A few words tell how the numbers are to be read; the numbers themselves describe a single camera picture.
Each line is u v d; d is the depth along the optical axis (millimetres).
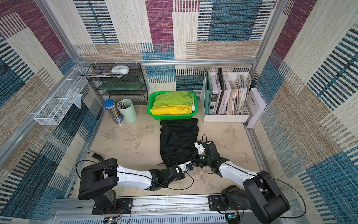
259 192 420
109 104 932
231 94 922
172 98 1070
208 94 871
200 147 821
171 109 1021
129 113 1026
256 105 935
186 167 713
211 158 677
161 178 642
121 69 897
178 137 987
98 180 461
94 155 873
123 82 1074
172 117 1076
